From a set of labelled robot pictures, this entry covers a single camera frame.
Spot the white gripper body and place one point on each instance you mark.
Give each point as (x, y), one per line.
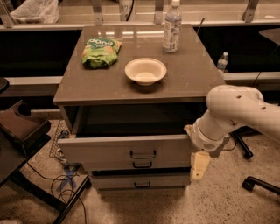
(202, 140)

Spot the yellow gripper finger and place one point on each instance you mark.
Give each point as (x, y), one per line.
(199, 163)

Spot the grey top drawer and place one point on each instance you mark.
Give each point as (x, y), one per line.
(128, 132)

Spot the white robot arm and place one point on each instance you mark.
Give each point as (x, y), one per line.
(229, 108)

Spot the grey drawer cabinet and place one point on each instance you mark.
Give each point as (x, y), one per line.
(191, 74)

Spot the grey bottom drawer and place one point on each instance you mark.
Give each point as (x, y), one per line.
(140, 182)

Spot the black stand leg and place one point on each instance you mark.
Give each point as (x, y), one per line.
(247, 152)

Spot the black office chair caster leg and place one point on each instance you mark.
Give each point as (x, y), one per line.
(250, 182)

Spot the small water bottle behind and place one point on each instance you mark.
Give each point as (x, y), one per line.
(222, 62)

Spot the white paper bowl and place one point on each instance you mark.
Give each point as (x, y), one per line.
(145, 71)

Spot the clear water bottle on cabinet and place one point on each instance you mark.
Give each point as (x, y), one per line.
(172, 26)

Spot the blue tape cross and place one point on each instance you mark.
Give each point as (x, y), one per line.
(68, 178)

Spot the green chip bag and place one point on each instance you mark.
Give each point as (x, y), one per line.
(100, 52)

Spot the dark brown chair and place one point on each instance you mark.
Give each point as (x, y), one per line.
(22, 136)

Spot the white plastic bag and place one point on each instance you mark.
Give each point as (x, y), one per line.
(37, 11)

